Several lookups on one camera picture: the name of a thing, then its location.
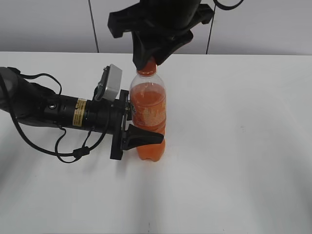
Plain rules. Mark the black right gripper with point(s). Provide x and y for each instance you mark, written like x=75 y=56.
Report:
x=149 y=18

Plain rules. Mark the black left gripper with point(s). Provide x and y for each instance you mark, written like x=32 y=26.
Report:
x=133 y=137

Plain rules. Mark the orange bottle cap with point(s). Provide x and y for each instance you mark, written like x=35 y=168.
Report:
x=149 y=69

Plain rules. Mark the orange soda plastic bottle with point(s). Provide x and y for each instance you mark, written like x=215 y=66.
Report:
x=148 y=102

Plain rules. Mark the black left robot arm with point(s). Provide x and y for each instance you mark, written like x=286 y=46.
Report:
x=29 y=103

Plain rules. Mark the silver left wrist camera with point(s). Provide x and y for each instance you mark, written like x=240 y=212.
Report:
x=109 y=85

